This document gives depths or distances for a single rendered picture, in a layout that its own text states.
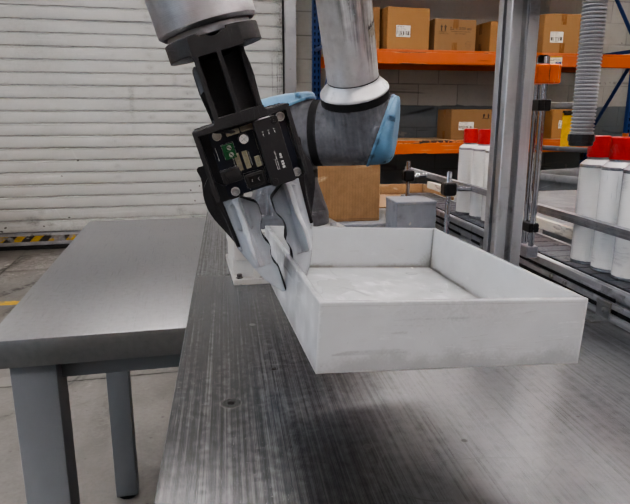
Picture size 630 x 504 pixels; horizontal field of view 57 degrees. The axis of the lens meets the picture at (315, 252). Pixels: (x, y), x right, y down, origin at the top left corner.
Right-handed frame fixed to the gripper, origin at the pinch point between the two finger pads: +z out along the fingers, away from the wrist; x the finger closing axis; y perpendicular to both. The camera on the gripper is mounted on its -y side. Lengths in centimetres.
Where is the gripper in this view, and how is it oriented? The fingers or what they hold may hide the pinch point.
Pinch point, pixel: (286, 271)
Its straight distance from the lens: 51.1
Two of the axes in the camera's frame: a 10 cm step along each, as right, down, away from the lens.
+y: 1.7, 2.4, -9.6
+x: 9.4, -3.2, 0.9
